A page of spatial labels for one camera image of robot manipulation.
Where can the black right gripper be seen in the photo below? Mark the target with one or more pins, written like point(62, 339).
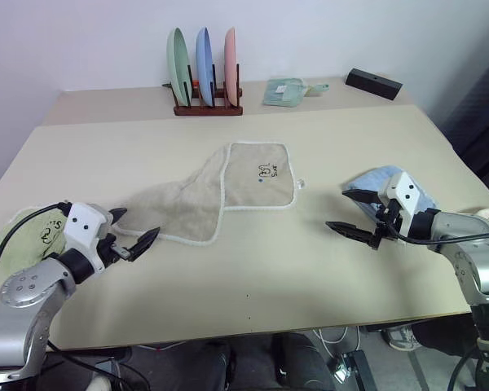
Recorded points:
point(385, 222)

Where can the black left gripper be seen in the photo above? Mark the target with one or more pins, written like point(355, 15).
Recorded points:
point(114, 250)

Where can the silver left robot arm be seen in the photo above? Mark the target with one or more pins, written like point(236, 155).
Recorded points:
point(24, 293)

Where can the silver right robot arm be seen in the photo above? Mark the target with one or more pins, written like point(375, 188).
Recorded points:
point(472, 252)

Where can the light blue cloth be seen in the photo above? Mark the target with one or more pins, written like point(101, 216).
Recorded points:
point(371, 179)

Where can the green cloth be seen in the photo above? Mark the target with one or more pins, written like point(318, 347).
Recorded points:
point(24, 244)

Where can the beige towel with white trim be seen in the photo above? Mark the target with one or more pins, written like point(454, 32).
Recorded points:
point(252, 179)

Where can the black rectangular box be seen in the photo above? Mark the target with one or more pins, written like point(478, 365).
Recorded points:
point(375, 83)

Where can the grey sneaker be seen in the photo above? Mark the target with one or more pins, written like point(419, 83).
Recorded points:
point(399, 338)

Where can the green folded cloth pack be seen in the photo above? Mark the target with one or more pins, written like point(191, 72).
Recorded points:
point(283, 93)

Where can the dark wooden plate rack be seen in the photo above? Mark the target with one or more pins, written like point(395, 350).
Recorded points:
point(208, 111)

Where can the black foot pedal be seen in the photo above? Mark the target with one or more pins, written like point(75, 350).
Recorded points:
point(352, 366)

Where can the dark rounded shape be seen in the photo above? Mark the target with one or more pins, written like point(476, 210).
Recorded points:
point(210, 366)
point(305, 362)

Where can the green plate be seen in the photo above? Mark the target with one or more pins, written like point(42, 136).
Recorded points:
point(177, 61)

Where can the blue plate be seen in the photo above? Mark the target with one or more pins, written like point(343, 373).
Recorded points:
point(203, 61)

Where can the pink plate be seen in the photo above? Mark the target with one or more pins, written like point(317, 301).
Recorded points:
point(230, 65)

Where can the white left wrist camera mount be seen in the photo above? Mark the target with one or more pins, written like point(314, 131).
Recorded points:
point(83, 222)

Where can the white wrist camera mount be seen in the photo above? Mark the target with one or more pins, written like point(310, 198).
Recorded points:
point(83, 222)
point(407, 191)

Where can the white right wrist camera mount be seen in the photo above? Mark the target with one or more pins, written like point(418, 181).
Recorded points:
point(407, 191)

